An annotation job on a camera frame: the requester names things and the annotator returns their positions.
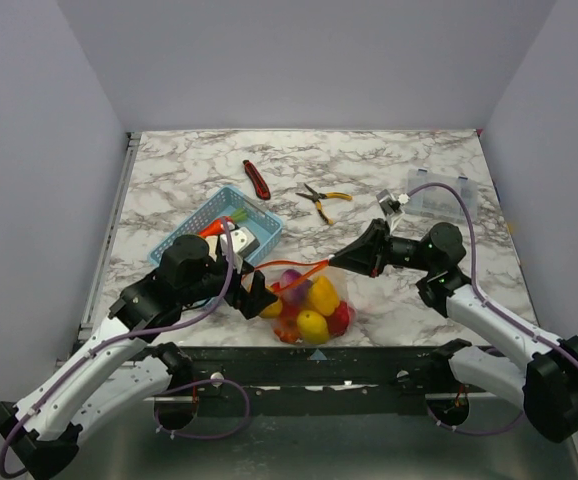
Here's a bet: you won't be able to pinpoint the blue plastic basket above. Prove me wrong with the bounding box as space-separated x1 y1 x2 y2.
147 184 285 267

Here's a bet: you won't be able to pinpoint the yellow lemon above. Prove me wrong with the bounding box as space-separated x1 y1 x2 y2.
296 310 330 345

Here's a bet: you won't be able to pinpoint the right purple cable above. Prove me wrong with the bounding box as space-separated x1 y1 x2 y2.
406 183 578 435

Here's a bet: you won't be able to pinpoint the red black utility knife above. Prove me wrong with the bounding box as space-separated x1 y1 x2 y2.
242 160 271 201

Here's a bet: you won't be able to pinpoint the yellow orange fruit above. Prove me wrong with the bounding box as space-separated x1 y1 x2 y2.
259 298 284 319

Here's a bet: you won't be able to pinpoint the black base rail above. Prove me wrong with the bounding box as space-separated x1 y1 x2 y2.
133 344 490 419

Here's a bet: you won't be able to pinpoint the white green cauliflower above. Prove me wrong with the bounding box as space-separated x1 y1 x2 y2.
205 235 228 261

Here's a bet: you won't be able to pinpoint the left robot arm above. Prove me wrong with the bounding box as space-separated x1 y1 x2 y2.
0 234 277 479

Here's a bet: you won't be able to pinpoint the aluminium frame rail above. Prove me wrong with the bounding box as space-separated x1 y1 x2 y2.
23 132 143 480

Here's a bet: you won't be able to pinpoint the clear zip bag orange zipper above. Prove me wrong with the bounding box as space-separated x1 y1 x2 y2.
255 260 356 346

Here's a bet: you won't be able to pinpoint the orange carrot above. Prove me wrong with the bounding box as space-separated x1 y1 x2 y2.
198 208 248 238

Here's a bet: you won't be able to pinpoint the yellow bell pepper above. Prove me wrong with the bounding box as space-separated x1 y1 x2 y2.
307 276 340 317

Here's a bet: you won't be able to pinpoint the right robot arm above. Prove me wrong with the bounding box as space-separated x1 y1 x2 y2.
329 219 578 443

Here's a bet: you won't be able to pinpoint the purple onion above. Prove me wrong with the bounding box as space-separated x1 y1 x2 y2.
279 269 312 305

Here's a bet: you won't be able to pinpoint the clear plastic parts box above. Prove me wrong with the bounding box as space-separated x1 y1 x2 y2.
404 169 478 224

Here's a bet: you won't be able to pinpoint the yellow handled pliers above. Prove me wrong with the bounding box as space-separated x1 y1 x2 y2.
296 184 353 225

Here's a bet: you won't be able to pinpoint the red apple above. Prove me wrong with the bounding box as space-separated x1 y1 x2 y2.
326 301 355 337

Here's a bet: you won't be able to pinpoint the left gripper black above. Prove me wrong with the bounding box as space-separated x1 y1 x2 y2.
180 247 279 318

